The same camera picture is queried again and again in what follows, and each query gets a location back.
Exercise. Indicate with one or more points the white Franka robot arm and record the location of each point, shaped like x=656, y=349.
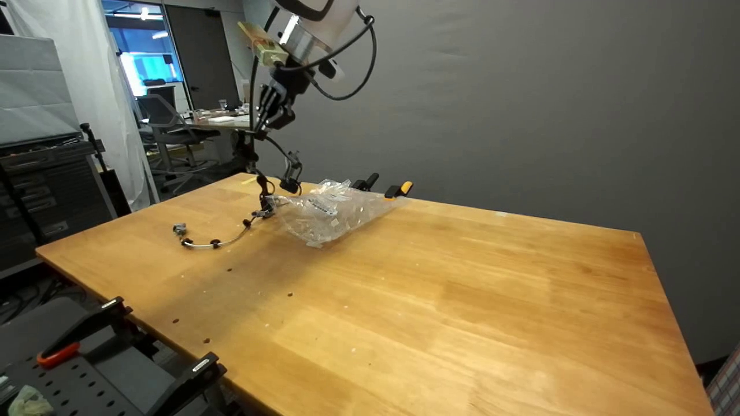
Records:
x=324, y=20

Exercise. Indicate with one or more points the black and yellow clamp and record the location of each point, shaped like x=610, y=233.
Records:
x=381, y=188

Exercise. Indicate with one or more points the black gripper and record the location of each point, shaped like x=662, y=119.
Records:
x=294, y=76

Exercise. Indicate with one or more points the striped fabric chair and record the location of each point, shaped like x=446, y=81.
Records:
x=723, y=385

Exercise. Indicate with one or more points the white crumpled wad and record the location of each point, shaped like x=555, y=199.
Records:
x=27, y=403

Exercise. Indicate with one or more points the tan wrist camera box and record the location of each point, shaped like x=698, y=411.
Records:
x=263, y=42

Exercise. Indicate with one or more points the white curtain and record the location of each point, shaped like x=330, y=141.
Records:
x=76, y=69

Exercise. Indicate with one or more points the computer monitor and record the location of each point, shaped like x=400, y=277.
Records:
x=152, y=69

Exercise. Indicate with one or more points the black office chair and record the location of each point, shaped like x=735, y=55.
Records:
x=164, y=134

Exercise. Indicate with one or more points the dark door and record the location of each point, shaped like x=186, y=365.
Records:
x=202, y=53

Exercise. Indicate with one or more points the clear plastic bag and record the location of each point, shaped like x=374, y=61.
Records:
x=335, y=210

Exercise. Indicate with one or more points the cluttered background desk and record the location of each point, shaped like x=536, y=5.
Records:
x=220, y=119

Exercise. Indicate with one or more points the black perforated board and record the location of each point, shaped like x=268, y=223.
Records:
x=99, y=377

